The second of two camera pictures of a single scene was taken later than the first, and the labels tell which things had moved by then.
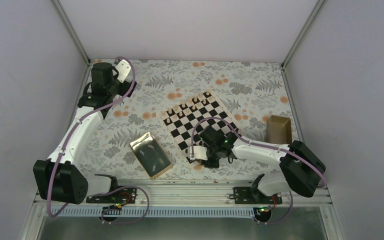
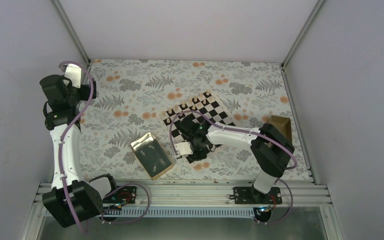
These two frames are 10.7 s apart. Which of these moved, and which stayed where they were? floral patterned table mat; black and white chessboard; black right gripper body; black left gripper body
Moved: black left gripper body; black right gripper body
Stayed: floral patterned table mat; black and white chessboard
